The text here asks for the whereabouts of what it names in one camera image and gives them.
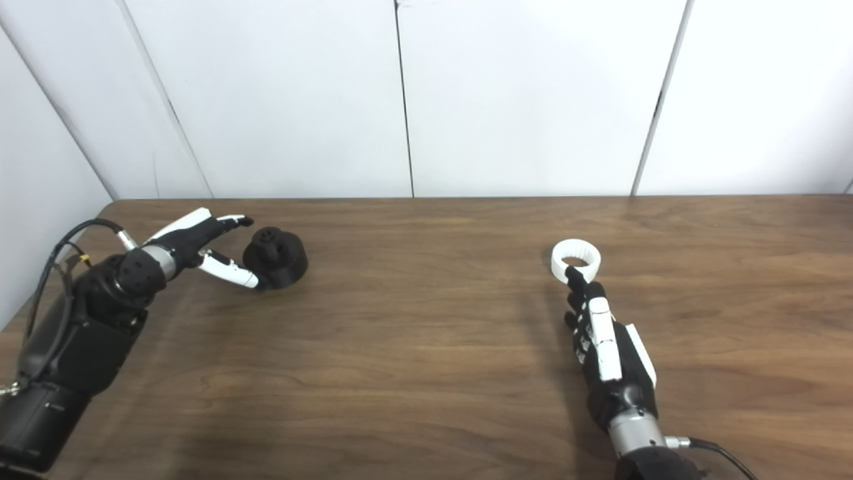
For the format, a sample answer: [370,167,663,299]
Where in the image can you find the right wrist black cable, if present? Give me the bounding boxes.
[664,436,758,480]

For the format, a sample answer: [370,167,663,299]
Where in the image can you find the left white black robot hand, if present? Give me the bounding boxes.
[137,207,260,290]

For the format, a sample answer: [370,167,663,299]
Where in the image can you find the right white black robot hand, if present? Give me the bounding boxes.
[564,265,658,433]

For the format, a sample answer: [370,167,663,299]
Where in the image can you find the round black part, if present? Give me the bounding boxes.
[242,227,309,291]

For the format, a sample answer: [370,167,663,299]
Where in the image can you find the white toothed ring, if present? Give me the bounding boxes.
[550,239,602,286]

